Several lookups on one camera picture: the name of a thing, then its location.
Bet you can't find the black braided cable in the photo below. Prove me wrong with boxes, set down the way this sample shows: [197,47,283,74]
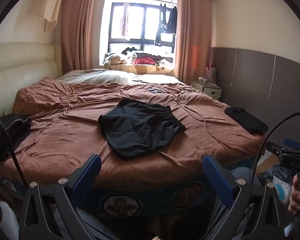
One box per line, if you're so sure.
[250,112,300,188]
[0,109,28,188]

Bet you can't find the pile of dark clothes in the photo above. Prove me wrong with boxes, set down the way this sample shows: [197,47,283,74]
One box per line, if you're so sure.
[0,114,32,161]

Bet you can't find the red cloth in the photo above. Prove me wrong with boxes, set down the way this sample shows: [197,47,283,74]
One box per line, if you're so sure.
[134,57,154,65]

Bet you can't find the thin black cable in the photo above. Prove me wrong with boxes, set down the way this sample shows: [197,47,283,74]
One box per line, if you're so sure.
[140,85,198,95]

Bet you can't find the brown blanket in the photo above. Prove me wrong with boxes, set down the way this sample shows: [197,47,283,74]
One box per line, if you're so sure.
[5,76,268,192]

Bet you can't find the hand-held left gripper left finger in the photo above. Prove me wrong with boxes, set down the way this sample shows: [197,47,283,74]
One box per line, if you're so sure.
[19,154,115,240]

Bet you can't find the stuffed toys on windowsill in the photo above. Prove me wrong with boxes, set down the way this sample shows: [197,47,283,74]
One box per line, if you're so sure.
[121,47,174,62]

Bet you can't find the person's right leg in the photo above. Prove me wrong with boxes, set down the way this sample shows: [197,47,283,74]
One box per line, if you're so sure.
[210,166,256,240]

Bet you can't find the pink hanging garment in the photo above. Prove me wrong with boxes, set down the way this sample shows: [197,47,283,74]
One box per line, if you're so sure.
[120,2,131,41]

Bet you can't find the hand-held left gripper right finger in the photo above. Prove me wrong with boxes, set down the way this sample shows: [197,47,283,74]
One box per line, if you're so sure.
[203,154,285,240]

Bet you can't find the white bed sheet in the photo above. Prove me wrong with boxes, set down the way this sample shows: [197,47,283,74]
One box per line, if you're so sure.
[56,69,179,85]

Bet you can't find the white rounded object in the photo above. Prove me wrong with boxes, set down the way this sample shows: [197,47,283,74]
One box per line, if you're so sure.
[0,201,18,240]

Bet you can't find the blue printed bed sheet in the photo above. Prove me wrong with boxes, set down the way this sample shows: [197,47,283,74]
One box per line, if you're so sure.
[0,155,255,217]

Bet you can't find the bear printed yellow cushion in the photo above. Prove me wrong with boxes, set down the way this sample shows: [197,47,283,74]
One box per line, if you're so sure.
[110,64,174,75]

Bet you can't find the grey fluffy rug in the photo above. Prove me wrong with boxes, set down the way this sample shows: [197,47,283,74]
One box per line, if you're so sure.
[259,165,294,183]

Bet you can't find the white plush toy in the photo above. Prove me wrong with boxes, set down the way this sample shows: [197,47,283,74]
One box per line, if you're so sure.
[104,51,137,67]

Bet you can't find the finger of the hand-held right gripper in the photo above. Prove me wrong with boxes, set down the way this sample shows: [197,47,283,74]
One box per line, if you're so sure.
[284,137,300,151]
[265,141,284,157]

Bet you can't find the black pants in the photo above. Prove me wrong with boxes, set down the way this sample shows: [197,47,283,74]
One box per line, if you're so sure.
[98,98,186,160]

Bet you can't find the white nightstand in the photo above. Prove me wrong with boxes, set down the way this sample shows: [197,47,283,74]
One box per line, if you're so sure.
[191,80,222,100]

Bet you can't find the person's right hand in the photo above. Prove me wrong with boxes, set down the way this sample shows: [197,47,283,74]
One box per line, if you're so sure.
[288,174,300,215]

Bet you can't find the white and blue plastic bag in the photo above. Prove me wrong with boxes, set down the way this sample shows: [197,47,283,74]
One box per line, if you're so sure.
[272,176,294,205]

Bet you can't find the black hanging bodysuit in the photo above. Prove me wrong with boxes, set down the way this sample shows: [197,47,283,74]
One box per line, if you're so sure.
[154,3,169,47]

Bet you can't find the stack of folded black clothes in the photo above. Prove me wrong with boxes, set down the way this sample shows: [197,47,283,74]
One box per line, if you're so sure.
[224,107,269,135]

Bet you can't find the black hanging dress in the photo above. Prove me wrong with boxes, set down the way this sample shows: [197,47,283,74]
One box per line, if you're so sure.
[166,5,178,34]

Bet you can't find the black framed window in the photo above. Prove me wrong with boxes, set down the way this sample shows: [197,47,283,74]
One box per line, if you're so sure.
[107,2,178,60]

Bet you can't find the cream hanging cloth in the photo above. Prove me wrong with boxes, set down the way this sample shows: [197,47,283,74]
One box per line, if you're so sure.
[40,0,65,32]

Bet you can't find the cream padded headboard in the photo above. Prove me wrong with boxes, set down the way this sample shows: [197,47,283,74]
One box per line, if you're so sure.
[0,42,63,117]

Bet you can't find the pink curtain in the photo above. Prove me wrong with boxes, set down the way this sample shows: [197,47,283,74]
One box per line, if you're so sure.
[59,0,108,75]
[174,0,213,83]

